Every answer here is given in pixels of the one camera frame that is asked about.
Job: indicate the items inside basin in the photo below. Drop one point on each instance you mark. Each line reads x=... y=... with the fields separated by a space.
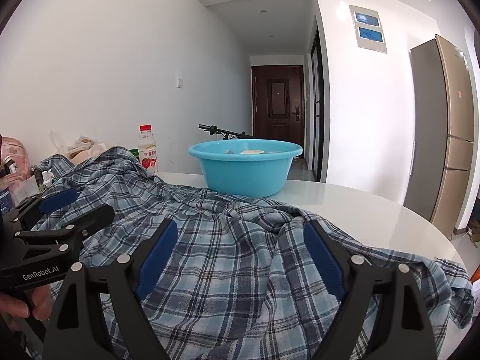
x=252 y=151

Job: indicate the gold grey refrigerator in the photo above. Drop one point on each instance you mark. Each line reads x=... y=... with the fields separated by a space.
x=442 y=138

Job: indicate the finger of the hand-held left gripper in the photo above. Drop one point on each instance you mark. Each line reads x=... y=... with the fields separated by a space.
x=58 y=199
x=93 y=219

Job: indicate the red cap drink bottle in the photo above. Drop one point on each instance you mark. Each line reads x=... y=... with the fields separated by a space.
x=148 y=150

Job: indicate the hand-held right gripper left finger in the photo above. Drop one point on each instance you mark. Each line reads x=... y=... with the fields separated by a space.
x=155 y=266

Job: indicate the orange object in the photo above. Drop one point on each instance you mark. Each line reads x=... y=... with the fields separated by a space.
x=477 y=273

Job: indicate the pink bag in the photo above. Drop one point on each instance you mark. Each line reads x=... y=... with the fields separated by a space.
x=17 y=153

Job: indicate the green yellow carton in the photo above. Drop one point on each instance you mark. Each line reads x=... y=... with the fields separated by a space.
x=133 y=152

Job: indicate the dark slim bottle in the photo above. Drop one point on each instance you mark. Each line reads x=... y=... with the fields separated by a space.
x=38 y=180

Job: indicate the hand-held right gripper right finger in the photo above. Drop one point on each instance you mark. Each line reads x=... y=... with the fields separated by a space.
x=324 y=266

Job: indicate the clear plastic bag with bread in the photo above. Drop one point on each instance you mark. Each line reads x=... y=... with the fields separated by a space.
x=80 y=150

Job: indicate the black framed glass door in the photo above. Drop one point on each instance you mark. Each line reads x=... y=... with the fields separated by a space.
x=317 y=101

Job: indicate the blue plastic basin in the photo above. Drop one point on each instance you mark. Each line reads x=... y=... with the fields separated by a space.
x=243 y=176

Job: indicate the grey wall panel with screens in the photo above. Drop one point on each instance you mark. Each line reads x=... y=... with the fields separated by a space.
x=367 y=30

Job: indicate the white light switch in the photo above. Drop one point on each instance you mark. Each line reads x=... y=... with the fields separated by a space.
x=180 y=82

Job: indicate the white green tube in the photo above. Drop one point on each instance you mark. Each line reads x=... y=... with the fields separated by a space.
x=47 y=180

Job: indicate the blue plaid cloth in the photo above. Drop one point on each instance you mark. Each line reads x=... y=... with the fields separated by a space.
x=232 y=270

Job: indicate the black bicycle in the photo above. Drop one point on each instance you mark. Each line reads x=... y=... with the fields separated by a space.
x=225 y=132

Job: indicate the dark brown entrance door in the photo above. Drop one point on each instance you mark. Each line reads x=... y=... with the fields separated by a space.
x=277 y=101

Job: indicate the person's left hand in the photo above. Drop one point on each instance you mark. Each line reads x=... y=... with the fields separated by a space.
x=18 y=305

